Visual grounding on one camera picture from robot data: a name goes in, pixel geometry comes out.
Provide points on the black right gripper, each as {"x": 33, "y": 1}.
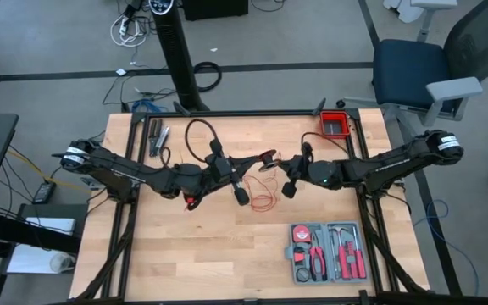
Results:
{"x": 293, "y": 167}

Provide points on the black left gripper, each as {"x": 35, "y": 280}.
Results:
{"x": 234, "y": 164}

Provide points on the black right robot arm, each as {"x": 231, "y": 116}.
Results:
{"x": 396, "y": 163}

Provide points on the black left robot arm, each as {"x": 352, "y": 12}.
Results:
{"x": 134, "y": 169}

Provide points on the red plastic bin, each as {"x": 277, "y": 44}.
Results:
{"x": 335, "y": 116}

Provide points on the red tape measure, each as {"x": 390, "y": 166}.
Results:
{"x": 301, "y": 234}

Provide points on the silver hammer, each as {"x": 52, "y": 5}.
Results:
{"x": 337, "y": 231}

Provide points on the grey tool kit case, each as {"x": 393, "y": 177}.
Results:
{"x": 290, "y": 254}

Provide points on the silver and black hand tool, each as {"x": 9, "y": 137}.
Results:
{"x": 164, "y": 137}

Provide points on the red utility knife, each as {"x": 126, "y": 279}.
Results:
{"x": 299, "y": 256}

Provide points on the black tower fan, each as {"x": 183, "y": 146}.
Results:
{"x": 178, "y": 55}

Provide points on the navy office chair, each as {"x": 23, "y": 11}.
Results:
{"x": 405, "y": 70}

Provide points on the black cabinet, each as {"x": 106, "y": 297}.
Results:
{"x": 214, "y": 8}

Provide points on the white paper scrap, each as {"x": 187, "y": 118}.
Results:
{"x": 121, "y": 72}

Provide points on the white sheet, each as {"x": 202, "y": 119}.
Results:
{"x": 51, "y": 225}

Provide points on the black power adapter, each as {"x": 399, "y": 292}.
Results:
{"x": 43, "y": 192}

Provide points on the clear plastic cup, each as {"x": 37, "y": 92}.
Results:
{"x": 62, "y": 262}

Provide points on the white office chair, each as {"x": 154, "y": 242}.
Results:
{"x": 430, "y": 4}

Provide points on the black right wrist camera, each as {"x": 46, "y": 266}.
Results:
{"x": 306, "y": 166}

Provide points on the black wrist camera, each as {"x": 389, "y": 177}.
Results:
{"x": 216, "y": 167}
{"x": 306, "y": 166}

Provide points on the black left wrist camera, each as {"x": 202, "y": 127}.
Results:
{"x": 216, "y": 167}

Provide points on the black aluminium table frame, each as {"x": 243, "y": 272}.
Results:
{"x": 248, "y": 113}

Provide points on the black angled rail bracket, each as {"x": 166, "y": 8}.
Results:
{"x": 181, "y": 108}
{"x": 320, "y": 107}

